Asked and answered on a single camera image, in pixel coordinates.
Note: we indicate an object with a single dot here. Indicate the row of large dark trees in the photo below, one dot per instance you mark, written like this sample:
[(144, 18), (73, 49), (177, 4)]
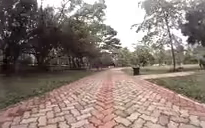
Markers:
[(46, 33)]

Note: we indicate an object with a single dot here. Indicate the slender tree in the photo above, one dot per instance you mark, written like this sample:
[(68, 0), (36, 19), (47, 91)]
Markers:
[(163, 23)]

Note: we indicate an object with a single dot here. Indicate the pale side path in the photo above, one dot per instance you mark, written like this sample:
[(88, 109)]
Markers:
[(166, 75)]

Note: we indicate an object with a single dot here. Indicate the distant row of trees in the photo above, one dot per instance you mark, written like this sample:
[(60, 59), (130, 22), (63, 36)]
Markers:
[(146, 56)]

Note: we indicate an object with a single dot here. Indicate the dark litter bin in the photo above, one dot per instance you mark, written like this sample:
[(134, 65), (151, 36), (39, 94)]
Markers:
[(136, 71)]

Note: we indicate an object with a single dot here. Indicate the dark leafy tree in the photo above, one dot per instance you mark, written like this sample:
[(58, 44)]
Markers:
[(200, 20)]

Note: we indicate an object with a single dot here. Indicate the grass lawn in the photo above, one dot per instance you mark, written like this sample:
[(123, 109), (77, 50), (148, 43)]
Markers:
[(163, 69), (190, 85), (26, 85)]

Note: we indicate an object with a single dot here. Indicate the red and grey brick path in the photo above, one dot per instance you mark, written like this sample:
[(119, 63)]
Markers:
[(106, 100)]

